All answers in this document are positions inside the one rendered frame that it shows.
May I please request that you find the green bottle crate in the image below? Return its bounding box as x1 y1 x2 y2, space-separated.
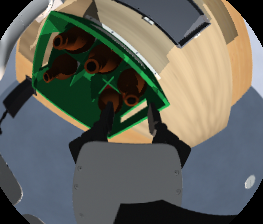
32 10 170 139

